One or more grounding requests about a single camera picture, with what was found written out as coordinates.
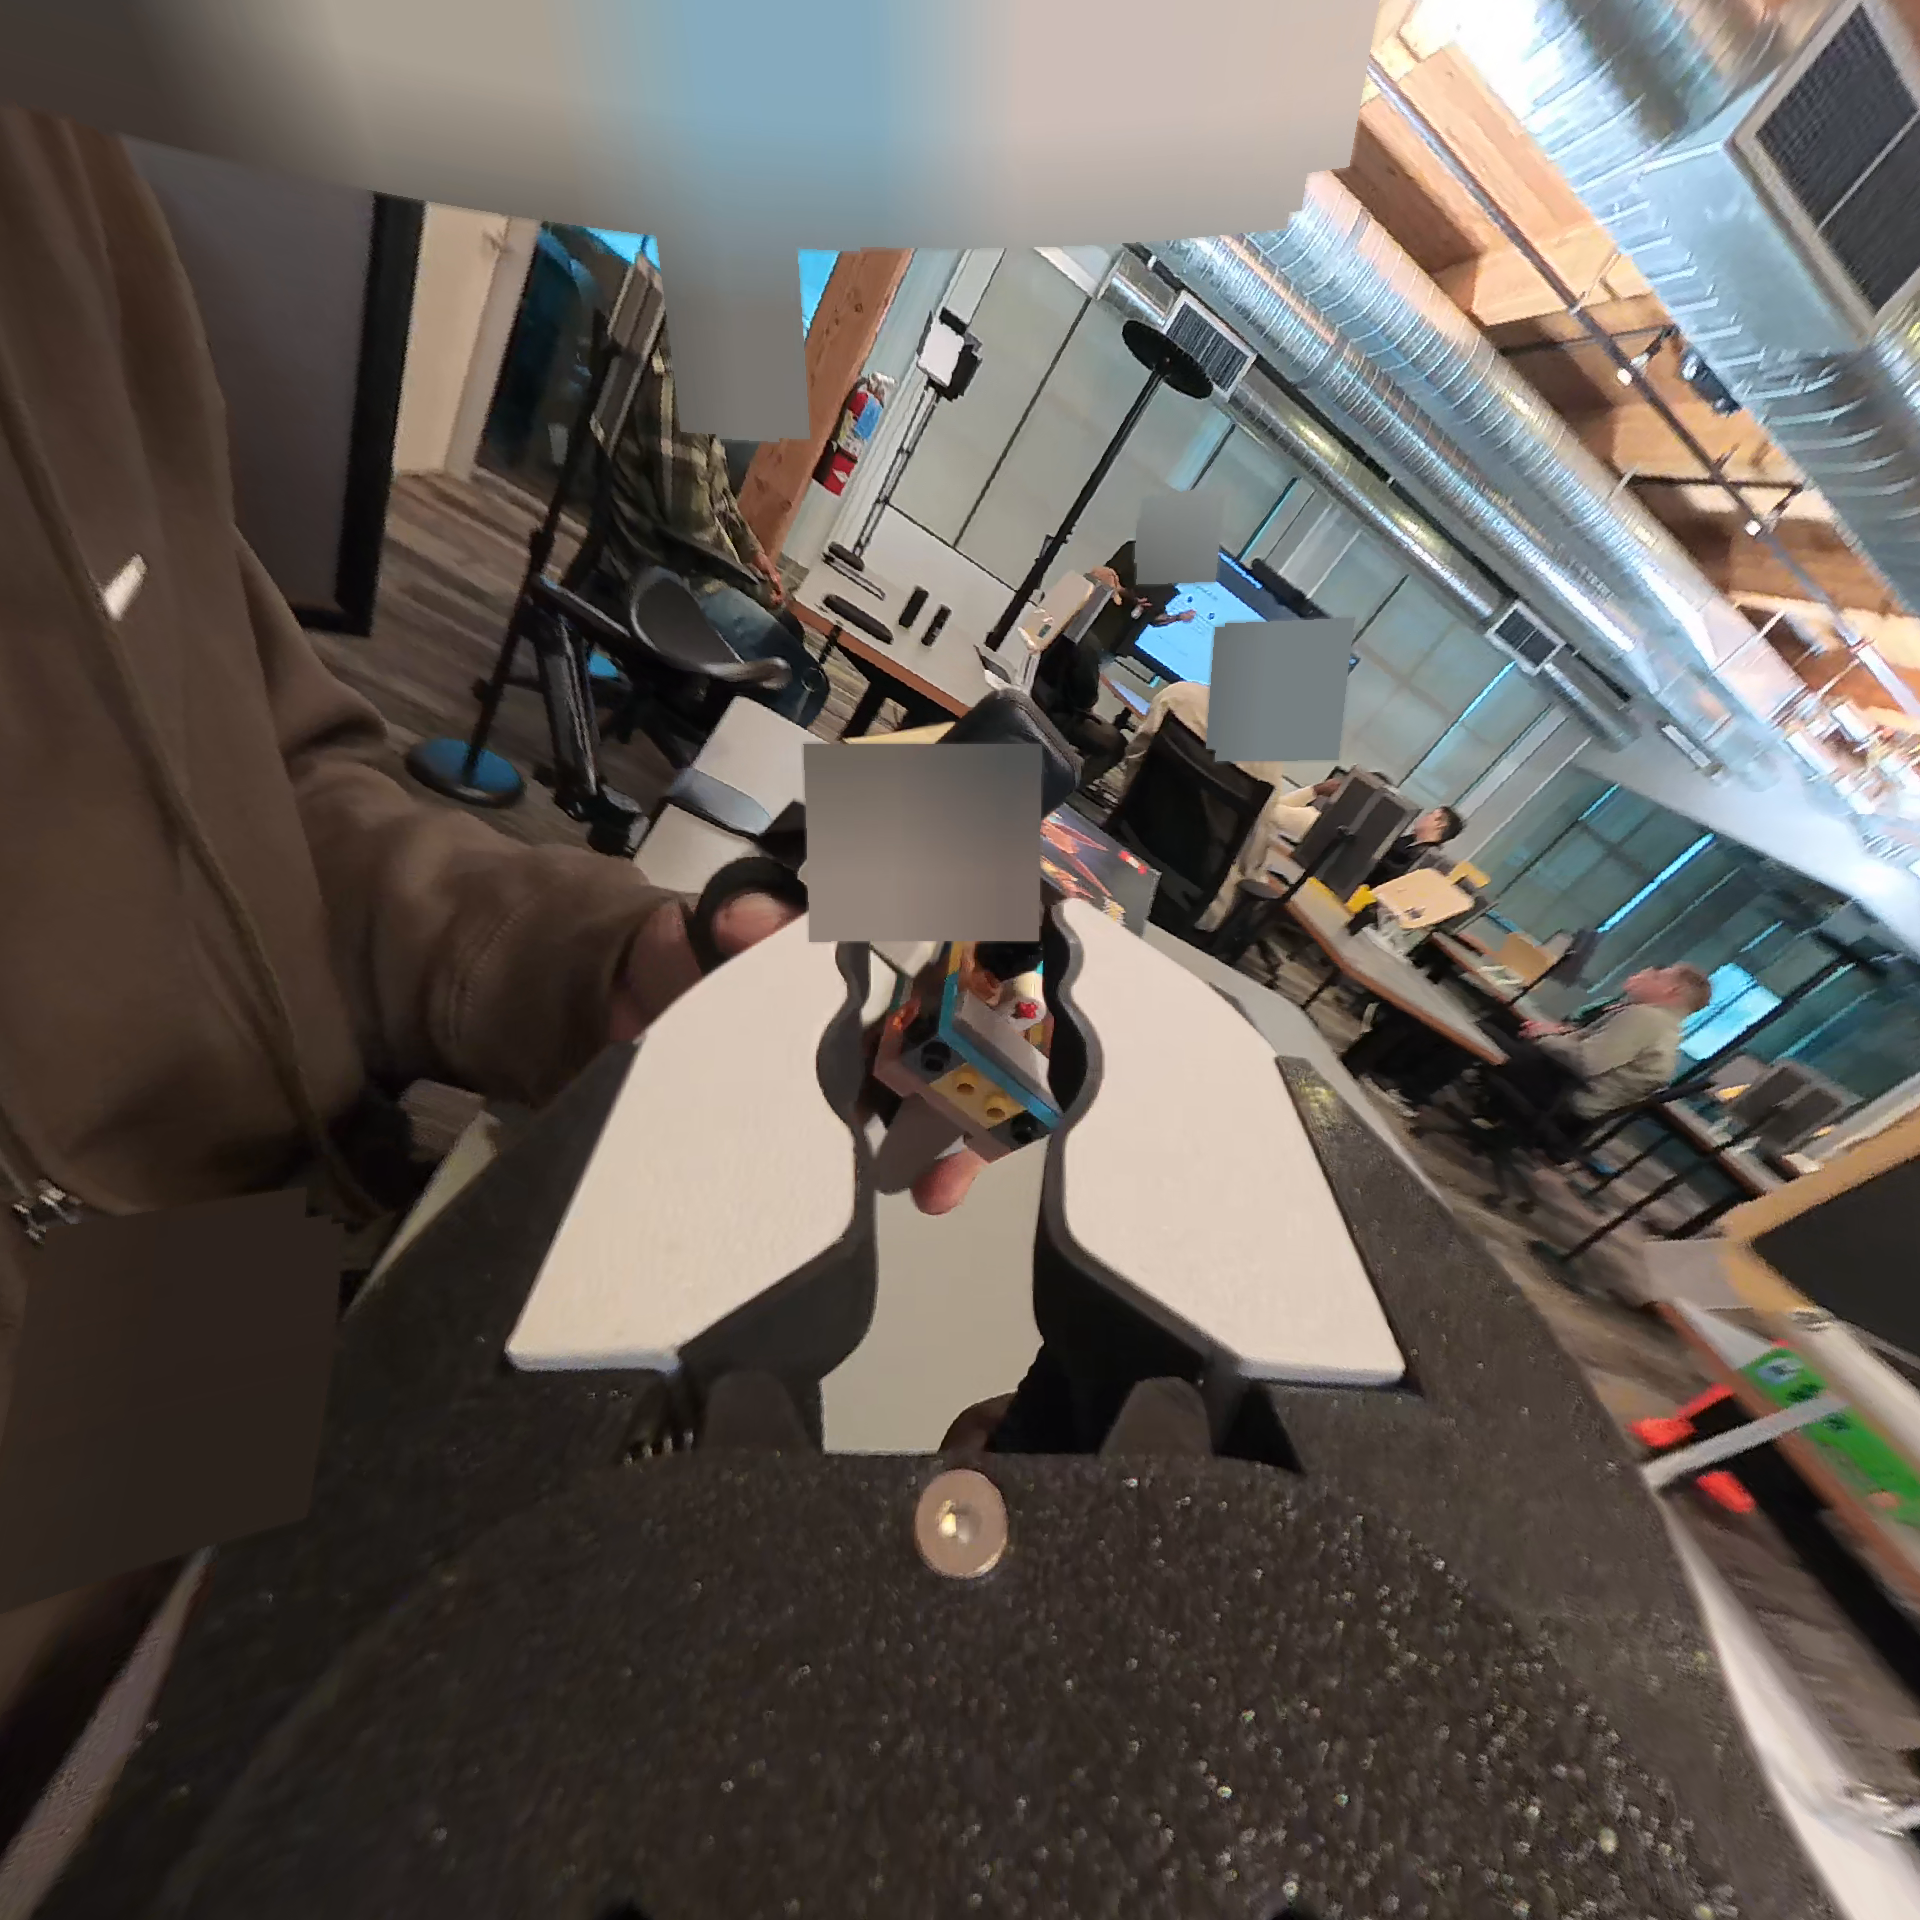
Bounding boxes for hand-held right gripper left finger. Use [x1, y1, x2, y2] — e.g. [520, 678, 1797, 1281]
[504, 937, 881, 1376]

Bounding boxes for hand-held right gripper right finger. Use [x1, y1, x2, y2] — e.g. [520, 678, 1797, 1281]
[1031, 895, 1414, 1388]

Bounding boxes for colourful toy brick model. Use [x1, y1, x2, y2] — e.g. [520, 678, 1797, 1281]
[866, 937, 1066, 1168]

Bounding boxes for person's left forearm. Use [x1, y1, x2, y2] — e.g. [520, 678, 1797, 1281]
[337, 803, 707, 1119]

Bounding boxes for grey desk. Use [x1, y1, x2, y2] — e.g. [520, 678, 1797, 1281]
[0, 697, 1920, 1920]

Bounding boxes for person's left hand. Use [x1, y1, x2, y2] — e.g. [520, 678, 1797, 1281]
[613, 881, 991, 1221]

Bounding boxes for black toy set box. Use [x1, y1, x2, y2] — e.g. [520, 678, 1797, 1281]
[1041, 807, 1162, 935]

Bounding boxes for black office chair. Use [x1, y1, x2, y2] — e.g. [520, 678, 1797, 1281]
[1113, 719, 1281, 940]

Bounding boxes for red fire extinguisher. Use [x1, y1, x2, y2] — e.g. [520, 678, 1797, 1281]
[811, 375, 890, 495]

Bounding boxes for black stool chair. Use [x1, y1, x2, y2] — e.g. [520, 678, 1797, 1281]
[627, 566, 831, 725]

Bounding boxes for beige backed monitor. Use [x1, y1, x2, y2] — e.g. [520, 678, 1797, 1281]
[1371, 865, 1489, 933]

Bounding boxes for grey monitor on stand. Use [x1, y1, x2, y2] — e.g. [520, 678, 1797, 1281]
[1303, 767, 1425, 902]

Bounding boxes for light panel on stand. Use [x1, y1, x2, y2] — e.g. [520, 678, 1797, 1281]
[856, 303, 991, 558]

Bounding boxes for black floor lamp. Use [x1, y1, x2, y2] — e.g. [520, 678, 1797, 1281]
[984, 318, 1216, 649]

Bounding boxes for wooden column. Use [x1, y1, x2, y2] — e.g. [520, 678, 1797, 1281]
[751, 247, 918, 558]

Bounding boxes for black tripod with blue base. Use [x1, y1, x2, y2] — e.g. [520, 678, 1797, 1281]
[405, 576, 649, 859]

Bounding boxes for red plastic piece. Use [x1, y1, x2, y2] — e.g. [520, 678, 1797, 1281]
[1633, 1388, 1761, 1512]

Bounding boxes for green labelled box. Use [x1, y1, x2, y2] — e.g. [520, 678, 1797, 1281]
[1727, 1319, 1920, 1532]

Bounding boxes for person's brown jacket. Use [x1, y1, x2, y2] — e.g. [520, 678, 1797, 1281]
[0, 108, 707, 1667]

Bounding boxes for black framed panel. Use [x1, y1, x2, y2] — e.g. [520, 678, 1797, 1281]
[119, 137, 431, 635]

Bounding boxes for wall display screen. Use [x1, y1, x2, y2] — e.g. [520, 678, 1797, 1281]
[1133, 547, 1361, 681]

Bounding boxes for silver ventilation duct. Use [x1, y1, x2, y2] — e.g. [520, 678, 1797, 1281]
[1118, 224, 1920, 902]
[1499, 0, 1920, 407]

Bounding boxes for large duct vent grille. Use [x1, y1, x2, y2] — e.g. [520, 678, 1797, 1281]
[1728, 0, 1920, 320]

